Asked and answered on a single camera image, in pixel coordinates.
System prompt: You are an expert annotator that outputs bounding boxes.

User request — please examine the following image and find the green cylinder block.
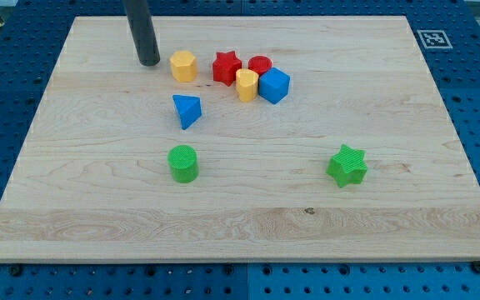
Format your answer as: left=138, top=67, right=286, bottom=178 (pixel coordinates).
left=167, top=145, right=199, bottom=183

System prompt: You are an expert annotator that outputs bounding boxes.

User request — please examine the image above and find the blue triangle block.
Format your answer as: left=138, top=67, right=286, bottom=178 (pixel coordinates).
left=172, top=94, right=203, bottom=130

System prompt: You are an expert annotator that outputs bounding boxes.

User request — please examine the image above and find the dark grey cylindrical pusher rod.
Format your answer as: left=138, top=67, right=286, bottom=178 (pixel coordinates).
left=122, top=0, right=160, bottom=66

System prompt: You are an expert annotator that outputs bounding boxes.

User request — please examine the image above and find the green star block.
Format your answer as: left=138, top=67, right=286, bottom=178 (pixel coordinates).
left=326, top=144, right=368, bottom=188

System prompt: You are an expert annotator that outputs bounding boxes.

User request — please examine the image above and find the yellow hexagon block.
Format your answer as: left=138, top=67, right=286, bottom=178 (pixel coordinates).
left=169, top=50, right=198, bottom=83

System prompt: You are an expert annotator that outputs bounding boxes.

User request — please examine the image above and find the red star block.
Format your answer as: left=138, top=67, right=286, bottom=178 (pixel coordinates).
left=212, top=51, right=243, bottom=86

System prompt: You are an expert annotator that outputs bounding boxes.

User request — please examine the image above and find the yellow heart block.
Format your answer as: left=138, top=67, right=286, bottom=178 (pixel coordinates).
left=236, top=68, right=259, bottom=103

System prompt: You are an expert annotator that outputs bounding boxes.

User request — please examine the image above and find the red cylinder block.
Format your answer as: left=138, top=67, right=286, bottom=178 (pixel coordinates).
left=247, top=55, right=273, bottom=76

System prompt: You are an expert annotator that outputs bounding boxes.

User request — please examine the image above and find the white fiducial marker tag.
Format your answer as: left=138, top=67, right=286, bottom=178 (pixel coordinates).
left=417, top=29, right=453, bottom=49

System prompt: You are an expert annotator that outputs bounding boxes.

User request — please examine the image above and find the blue cube block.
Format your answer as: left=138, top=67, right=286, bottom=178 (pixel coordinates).
left=258, top=67, right=290, bottom=104

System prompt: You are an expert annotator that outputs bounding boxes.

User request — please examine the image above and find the light wooden board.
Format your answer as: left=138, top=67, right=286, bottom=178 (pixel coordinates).
left=0, top=16, right=480, bottom=264

